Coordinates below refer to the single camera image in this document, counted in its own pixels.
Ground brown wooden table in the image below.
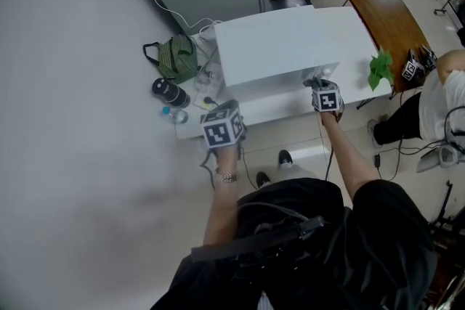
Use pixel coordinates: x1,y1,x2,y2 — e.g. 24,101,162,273
331,0,436,94

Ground green leafy plant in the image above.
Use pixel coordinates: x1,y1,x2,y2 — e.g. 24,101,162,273
367,46,396,92

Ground grey white floor device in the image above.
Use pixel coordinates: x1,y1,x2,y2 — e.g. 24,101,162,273
415,140,465,174

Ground white cable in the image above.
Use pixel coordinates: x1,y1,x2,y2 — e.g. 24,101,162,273
149,0,223,34

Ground black box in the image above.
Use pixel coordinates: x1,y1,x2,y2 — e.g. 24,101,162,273
268,0,314,13

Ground person's light trousers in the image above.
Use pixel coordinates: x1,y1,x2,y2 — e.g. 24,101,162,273
278,162,321,181

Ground clear plastic packet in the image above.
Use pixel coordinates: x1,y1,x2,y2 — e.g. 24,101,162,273
194,61,225,94

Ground person's black shirt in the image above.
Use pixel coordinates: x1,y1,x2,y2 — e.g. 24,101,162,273
150,176,441,310

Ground black metal stand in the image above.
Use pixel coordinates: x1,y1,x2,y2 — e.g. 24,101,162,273
427,179,465,232

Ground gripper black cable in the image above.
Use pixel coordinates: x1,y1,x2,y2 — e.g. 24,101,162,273
199,143,259,191
318,115,334,181

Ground black thermos bottle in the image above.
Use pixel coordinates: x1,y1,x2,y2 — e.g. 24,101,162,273
151,76,192,110

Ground clear plastic water bottle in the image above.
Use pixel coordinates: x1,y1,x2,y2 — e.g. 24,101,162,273
159,105,190,126

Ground white table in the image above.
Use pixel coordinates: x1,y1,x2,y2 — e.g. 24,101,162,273
175,28,397,142

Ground person's right forearm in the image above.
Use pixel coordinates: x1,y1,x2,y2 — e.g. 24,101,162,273
320,110,381,200

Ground person's left forearm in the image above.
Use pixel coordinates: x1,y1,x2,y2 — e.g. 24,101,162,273
202,143,243,248

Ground spare hand-held gripper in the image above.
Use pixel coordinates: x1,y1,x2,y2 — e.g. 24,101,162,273
400,46,438,83

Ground white power strip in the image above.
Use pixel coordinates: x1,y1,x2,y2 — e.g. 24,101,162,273
191,89,221,111

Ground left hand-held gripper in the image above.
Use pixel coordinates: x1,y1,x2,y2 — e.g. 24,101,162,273
199,99,248,150

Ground green striped bag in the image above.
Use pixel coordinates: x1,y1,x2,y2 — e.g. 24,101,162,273
142,33,200,85

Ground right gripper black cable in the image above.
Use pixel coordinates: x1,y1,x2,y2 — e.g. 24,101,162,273
318,115,334,181

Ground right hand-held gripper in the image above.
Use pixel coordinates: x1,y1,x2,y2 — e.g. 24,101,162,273
311,78,346,115

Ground white microwave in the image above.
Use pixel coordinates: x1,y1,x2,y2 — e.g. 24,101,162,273
213,6,379,89

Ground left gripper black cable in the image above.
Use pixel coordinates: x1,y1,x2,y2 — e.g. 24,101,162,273
199,143,259,191

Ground wheeled metal rack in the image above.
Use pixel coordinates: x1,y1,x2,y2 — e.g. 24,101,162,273
433,0,465,30

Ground person's black shoe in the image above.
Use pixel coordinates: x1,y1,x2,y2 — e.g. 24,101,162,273
255,171,272,190
277,149,294,168

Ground black harness strap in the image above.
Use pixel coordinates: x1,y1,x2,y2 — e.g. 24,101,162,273
190,215,327,265

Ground metal wristwatch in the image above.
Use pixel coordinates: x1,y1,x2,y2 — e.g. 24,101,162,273
211,171,241,185

